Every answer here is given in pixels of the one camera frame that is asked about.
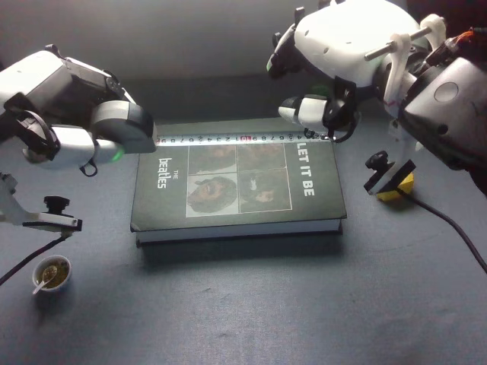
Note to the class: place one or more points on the dark hardcover book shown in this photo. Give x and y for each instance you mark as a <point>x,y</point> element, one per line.
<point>323,182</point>

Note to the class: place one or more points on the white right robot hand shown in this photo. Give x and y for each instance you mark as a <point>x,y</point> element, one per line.
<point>350,38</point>

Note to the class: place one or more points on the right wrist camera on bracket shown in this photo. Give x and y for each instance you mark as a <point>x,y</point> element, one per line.
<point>384,171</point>

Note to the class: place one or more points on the yellow swirl cake toy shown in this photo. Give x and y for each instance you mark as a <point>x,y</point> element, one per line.
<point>406,183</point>

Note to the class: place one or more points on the toy soup bowl with spoon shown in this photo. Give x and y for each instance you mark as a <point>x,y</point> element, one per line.
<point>57,272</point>

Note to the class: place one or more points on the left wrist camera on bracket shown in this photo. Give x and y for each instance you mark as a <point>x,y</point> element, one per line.
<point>57,205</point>

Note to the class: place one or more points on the grey tape measure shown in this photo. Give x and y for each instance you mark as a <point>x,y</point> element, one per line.
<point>125,121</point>

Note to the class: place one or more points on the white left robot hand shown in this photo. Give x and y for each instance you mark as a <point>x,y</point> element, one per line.
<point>34,80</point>

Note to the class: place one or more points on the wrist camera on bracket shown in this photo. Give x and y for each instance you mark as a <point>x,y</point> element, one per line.
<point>57,205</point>
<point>384,171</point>

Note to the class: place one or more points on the grey table cloth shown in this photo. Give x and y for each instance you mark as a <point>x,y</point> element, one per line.
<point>266,323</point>

